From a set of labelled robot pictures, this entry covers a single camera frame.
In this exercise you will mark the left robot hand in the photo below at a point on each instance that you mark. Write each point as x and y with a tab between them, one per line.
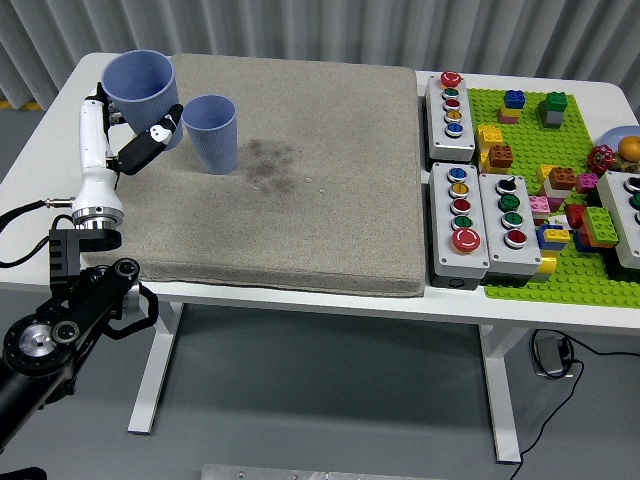
95	190

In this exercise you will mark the blue ribbed cup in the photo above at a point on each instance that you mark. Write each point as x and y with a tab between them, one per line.
145	107
215	145

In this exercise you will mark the white table leg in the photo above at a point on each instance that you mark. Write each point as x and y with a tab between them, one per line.
500	400
155	370

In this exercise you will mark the grey-brown mat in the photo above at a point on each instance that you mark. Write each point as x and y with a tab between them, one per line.
325	200

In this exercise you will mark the large five-button control box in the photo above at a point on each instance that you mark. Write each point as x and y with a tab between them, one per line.
445	260

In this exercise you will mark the small five-button control box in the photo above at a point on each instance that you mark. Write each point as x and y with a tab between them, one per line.
452	142

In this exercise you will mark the four-button control box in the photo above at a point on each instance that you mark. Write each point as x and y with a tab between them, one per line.
492	250

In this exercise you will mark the brown building block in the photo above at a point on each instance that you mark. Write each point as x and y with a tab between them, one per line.
501	157

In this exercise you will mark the blue yellow pink block stack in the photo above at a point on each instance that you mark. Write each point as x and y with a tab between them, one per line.
514	100

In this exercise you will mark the green building baseplate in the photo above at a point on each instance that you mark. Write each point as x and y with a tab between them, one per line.
530	145

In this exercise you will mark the light pink building block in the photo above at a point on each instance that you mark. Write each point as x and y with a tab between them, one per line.
539	205

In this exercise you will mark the yellow building block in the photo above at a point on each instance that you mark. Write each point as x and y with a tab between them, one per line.
543	175

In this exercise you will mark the green grey block stack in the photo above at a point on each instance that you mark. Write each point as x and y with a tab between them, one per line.
554	117

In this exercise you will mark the orange white block stack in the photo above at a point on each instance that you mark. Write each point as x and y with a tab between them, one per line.
561	179

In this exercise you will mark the red building block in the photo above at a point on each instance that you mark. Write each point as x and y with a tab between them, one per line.
575	216

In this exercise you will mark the grey power adapter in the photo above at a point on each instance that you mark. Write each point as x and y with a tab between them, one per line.
547	356

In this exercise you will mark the magenta building block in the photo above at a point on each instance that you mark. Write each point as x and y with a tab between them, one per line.
586	184

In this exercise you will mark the red valve wheel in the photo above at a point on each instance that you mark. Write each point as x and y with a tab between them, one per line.
600	160

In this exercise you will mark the green orange blue block stack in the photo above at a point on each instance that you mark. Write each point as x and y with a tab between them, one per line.
600	225

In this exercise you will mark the white control box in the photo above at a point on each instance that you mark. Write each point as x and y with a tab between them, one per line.
612	200

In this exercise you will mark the blue plate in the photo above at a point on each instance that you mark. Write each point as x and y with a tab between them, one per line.
612	136

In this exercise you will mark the orange fruit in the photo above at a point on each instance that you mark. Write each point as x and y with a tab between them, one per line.
630	148

